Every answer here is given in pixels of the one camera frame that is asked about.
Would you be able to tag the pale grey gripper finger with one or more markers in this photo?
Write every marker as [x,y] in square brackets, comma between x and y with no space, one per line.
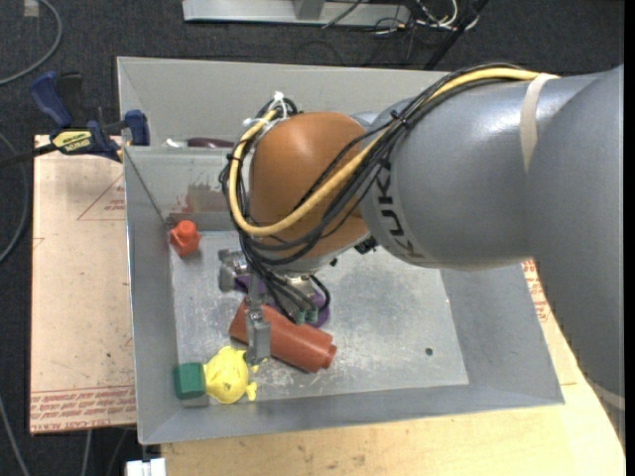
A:
[259,337]

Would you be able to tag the red-brown cylinder bottle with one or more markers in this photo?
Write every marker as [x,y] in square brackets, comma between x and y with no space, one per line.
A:
[297,342]

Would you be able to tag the yellow toy animal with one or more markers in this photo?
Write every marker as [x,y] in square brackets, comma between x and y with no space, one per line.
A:
[225,377]

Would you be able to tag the grey metal object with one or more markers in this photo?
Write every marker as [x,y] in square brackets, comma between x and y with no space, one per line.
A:
[228,272]

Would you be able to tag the green block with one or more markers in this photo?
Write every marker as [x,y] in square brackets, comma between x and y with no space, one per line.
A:
[188,381]

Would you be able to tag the grey metal bin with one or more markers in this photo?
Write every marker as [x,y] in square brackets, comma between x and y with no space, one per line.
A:
[387,315]

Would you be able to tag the small red bottle-shaped block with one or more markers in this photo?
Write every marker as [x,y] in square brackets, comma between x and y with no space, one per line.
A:
[184,238]

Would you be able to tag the dark maroon flat thing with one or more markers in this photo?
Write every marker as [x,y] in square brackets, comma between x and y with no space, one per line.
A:
[211,142]

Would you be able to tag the brown cardboard board red print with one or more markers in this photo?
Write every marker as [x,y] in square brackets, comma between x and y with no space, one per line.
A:
[79,290]

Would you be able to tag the black cylinder on white bracket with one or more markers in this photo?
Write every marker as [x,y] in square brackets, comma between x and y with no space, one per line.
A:
[368,245]

